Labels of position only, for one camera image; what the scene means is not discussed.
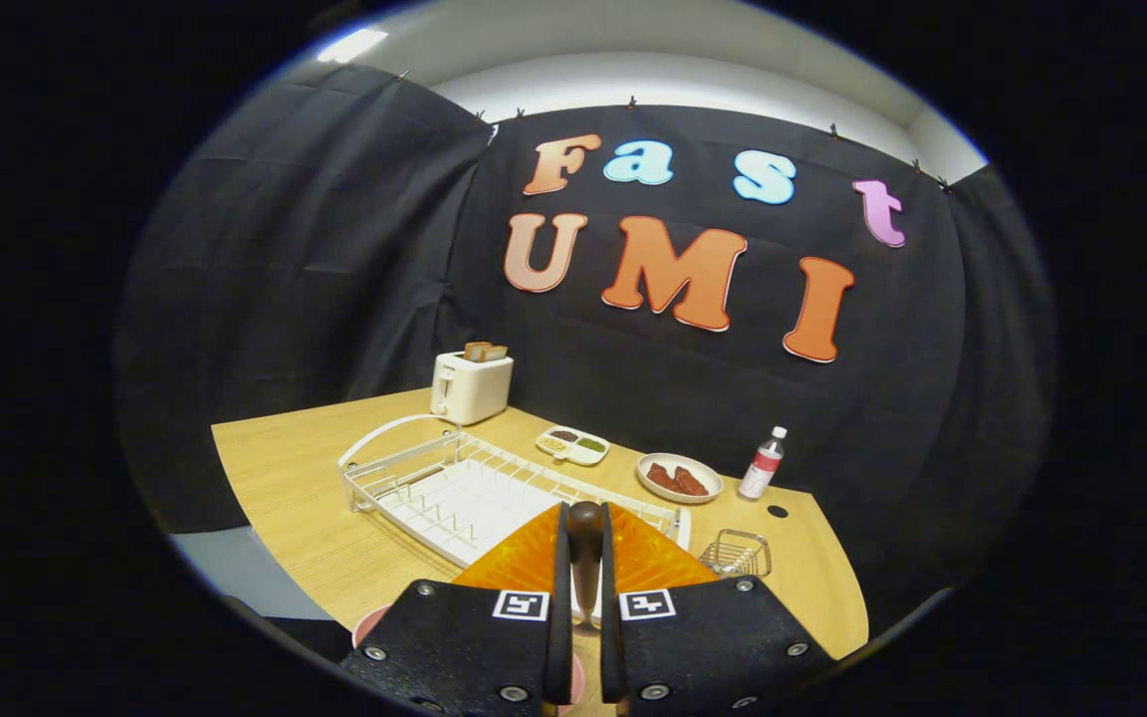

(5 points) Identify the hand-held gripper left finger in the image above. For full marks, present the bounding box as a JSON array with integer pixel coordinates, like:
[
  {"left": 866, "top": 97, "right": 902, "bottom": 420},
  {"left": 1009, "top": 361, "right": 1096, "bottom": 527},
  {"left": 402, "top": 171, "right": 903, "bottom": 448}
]
[{"left": 340, "top": 501, "right": 574, "bottom": 717}]

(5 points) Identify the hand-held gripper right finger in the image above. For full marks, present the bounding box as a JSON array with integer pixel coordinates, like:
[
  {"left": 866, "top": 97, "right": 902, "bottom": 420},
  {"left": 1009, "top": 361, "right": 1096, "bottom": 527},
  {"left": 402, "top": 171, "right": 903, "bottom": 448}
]
[{"left": 598, "top": 501, "right": 838, "bottom": 717}]

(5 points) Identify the metal wire basket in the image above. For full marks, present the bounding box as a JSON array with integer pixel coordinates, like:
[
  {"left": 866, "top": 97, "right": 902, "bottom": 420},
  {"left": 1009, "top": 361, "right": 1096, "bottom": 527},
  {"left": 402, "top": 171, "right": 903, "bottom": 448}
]
[{"left": 700, "top": 529, "right": 772, "bottom": 580}]

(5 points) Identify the pink plate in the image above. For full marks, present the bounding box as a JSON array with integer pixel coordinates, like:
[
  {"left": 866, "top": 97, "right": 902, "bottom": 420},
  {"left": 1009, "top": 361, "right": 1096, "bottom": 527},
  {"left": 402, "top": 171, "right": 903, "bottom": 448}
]
[{"left": 352, "top": 604, "right": 586, "bottom": 716}]

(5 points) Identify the white wire dish rack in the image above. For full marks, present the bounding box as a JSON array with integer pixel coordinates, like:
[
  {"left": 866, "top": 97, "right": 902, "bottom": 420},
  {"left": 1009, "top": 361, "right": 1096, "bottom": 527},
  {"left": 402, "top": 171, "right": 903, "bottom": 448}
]
[{"left": 339, "top": 414, "right": 691, "bottom": 569}]

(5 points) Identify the wooden-handled metal spoon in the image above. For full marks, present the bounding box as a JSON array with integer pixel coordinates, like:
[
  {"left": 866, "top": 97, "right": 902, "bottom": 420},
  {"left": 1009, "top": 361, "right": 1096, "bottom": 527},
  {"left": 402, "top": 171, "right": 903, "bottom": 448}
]
[{"left": 566, "top": 501, "right": 606, "bottom": 633}]

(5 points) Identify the beige plate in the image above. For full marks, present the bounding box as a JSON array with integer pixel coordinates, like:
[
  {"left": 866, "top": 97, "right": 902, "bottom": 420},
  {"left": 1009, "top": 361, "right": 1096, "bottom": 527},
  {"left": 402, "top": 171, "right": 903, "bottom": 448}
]
[{"left": 636, "top": 453, "right": 725, "bottom": 504}]

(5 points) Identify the white divided dish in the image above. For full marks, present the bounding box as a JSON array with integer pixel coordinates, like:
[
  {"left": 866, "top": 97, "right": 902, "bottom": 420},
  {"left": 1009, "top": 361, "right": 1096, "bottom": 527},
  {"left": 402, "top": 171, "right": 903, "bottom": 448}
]
[{"left": 535, "top": 426, "right": 611, "bottom": 467}]

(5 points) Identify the clear bottle with red label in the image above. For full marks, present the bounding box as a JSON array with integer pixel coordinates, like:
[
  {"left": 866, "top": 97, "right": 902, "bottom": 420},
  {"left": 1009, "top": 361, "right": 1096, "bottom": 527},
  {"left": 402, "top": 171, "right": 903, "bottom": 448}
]
[{"left": 738, "top": 426, "right": 789, "bottom": 500}]

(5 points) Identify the white toaster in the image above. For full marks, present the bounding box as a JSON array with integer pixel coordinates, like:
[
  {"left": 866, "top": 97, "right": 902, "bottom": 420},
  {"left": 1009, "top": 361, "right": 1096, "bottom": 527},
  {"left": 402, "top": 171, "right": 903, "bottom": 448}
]
[{"left": 430, "top": 351, "right": 515, "bottom": 426}]

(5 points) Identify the black backdrop cloth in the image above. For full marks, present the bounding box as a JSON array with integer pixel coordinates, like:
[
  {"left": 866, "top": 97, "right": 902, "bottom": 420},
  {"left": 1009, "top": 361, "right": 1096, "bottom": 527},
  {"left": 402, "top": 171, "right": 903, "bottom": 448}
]
[{"left": 115, "top": 62, "right": 1057, "bottom": 638}]

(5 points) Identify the small ceiling light panel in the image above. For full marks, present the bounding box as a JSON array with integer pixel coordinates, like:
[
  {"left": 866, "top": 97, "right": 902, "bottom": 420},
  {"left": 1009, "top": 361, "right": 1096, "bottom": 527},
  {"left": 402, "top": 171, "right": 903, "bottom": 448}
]
[{"left": 318, "top": 28, "right": 388, "bottom": 64}]

